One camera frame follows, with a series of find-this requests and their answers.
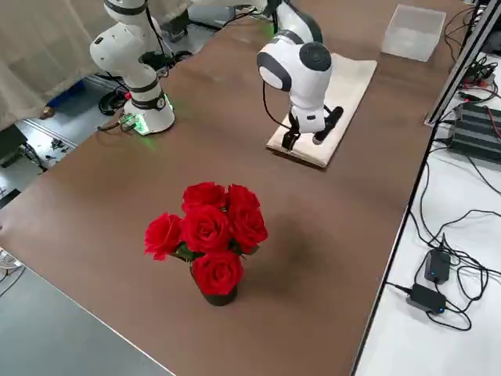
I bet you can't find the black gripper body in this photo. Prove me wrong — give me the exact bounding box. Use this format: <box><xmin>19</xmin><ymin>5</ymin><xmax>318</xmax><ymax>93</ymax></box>
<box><xmin>287</xmin><ymin>111</ymin><xmax>305</xmax><ymax>135</ymax></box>

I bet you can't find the black cable coil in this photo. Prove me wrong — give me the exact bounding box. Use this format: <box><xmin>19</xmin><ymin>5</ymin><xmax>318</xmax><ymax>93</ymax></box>
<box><xmin>97</xmin><ymin>88</ymin><xmax>130</xmax><ymax>117</ymax></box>

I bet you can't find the cream tablecloth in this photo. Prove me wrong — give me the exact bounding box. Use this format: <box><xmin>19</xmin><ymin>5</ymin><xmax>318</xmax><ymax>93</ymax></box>
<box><xmin>265</xmin><ymin>52</ymin><xmax>379</xmax><ymax>169</ymax></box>

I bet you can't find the black finned power supply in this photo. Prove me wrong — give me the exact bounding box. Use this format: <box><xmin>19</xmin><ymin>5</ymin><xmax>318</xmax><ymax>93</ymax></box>
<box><xmin>447</xmin><ymin>100</ymin><xmax>501</xmax><ymax>161</ymax></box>

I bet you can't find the cream curtain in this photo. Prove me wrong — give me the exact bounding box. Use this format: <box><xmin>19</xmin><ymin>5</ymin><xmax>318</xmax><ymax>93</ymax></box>
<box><xmin>0</xmin><ymin>0</ymin><xmax>195</xmax><ymax>130</ymax></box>

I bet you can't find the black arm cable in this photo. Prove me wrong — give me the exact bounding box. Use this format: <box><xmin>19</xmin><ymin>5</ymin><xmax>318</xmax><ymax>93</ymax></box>
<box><xmin>261</xmin><ymin>78</ymin><xmax>294</xmax><ymax>128</ymax></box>

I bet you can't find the green rose leaf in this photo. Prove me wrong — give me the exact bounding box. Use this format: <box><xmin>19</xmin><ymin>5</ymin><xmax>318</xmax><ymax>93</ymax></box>
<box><xmin>229</xmin><ymin>239</ymin><xmax>260</xmax><ymax>260</ymax></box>
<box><xmin>168</xmin><ymin>241</ymin><xmax>204</xmax><ymax>264</ymax></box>

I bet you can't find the red artificial rose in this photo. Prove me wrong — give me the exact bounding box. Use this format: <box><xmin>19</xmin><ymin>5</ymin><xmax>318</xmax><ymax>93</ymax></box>
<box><xmin>191</xmin><ymin>250</ymin><xmax>245</xmax><ymax>297</ymax></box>
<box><xmin>225</xmin><ymin>183</ymin><xmax>261</xmax><ymax>215</ymax></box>
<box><xmin>226</xmin><ymin>203</ymin><xmax>270</xmax><ymax>255</ymax></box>
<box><xmin>180</xmin><ymin>205</ymin><xmax>232</xmax><ymax>254</ymax></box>
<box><xmin>143</xmin><ymin>212</ymin><xmax>184</xmax><ymax>262</ymax></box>
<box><xmin>182</xmin><ymin>181</ymin><xmax>228</xmax><ymax>212</ymax></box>

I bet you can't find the black power adapter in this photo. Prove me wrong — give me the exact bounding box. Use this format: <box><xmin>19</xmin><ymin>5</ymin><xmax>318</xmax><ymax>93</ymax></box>
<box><xmin>405</xmin><ymin>283</ymin><xmax>448</xmax><ymax>316</ymax></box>
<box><xmin>424</xmin><ymin>248</ymin><xmax>452</xmax><ymax>286</ymax></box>

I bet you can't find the aluminium frame post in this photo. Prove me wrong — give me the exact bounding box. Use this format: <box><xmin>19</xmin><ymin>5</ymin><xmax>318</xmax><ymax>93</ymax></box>
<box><xmin>424</xmin><ymin>0</ymin><xmax>501</xmax><ymax>127</ymax></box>

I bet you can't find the blue plastic crate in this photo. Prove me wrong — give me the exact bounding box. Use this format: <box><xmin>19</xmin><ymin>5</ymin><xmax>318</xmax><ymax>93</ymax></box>
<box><xmin>45</xmin><ymin>76</ymin><xmax>89</xmax><ymax>107</ymax></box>

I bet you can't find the clear plastic box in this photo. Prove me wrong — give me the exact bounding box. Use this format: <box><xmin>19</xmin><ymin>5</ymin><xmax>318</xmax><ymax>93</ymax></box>
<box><xmin>380</xmin><ymin>3</ymin><xmax>447</xmax><ymax>63</ymax></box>

